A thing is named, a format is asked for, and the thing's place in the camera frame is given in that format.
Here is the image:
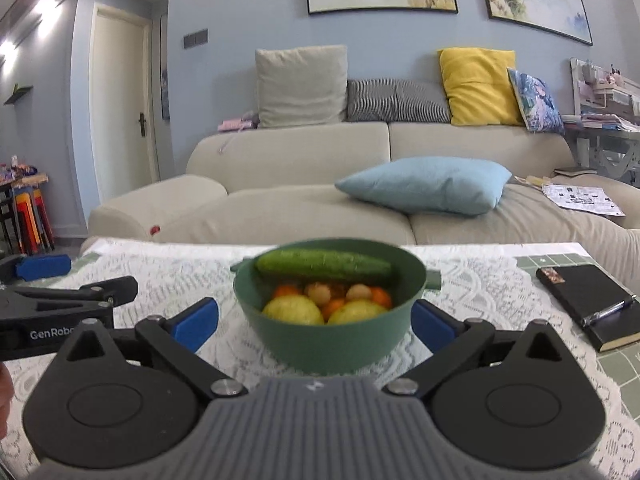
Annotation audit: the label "white printed paper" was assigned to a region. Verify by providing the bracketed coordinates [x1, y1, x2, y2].
[541, 183, 625, 217]

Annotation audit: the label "orange mandarin far right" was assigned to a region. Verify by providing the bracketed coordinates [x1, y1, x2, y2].
[370, 287, 394, 310]

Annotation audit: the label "beige sofa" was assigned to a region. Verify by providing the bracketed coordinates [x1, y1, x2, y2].
[88, 122, 639, 289]

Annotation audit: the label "black notebook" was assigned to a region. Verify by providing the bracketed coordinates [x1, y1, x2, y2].
[536, 264, 639, 352]

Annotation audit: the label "white desk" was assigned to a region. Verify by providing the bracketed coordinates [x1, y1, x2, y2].
[563, 58, 639, 186]

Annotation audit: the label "stacked colourful stools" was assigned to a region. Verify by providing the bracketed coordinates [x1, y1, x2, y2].
[13, 188, 55, 255]

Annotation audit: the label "pink telephone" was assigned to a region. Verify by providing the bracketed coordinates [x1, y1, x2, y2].
[217, 110, 259, 132]

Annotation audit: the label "green cucumber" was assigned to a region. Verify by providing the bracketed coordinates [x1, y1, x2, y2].
[255, 248, 394, 282]

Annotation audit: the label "person's left hand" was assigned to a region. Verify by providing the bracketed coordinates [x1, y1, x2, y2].
[0, 363, 14, 439]

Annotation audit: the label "silver pen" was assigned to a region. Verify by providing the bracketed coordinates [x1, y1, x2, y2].
[580, 296, 637, 327]

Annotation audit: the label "yellow cushion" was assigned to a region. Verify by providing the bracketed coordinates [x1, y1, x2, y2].
[438, 47, 524, 127]

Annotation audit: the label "light blue cushion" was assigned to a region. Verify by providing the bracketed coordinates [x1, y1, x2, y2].
[335, 156, 512, 217]

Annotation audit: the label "beige back cushion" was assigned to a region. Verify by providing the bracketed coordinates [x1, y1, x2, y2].
[255, 44, 348, 128]

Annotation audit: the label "white door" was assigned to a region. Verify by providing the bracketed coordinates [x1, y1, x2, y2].
[89, 4, 160, 203]

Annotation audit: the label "yellow-green apple right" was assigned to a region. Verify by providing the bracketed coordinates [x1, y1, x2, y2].
[328, 300, 387, 325]

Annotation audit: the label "orange mandarin back left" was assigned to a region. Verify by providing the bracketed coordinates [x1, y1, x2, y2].
[272, 284, 304, 298]

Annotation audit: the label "orange mandarin middle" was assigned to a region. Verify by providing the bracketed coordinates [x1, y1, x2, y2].
[321, 298, 345, 323]

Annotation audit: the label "floral blue cushion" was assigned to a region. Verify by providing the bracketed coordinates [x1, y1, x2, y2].
[508, 68, 565, 136]

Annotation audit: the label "green plastic bowl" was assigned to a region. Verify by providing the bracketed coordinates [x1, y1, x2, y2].
[231, 238, 442, 375]

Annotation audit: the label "brown kiwi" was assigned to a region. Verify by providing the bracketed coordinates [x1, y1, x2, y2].
[305, 283, 332, 307]
[345, 284, 372, 302]

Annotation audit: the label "grey patterned cushion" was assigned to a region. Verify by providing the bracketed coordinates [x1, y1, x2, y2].
[346, 79, 451, 124]

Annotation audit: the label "white lace tablecloth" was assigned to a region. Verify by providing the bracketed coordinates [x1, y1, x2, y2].
[42, 238, 639, 479]

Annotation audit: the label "wall shelf with plant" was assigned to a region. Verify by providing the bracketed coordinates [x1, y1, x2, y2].
[3, 84, 34, 106]

